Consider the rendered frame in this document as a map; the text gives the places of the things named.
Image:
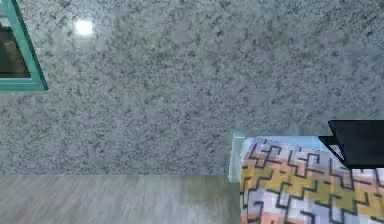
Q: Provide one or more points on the black laptop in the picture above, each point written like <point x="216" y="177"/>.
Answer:
<point x="360" y="143"/>

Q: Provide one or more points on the teal framed wall picture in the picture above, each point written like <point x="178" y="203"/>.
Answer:
<point x="25" y="56"/>

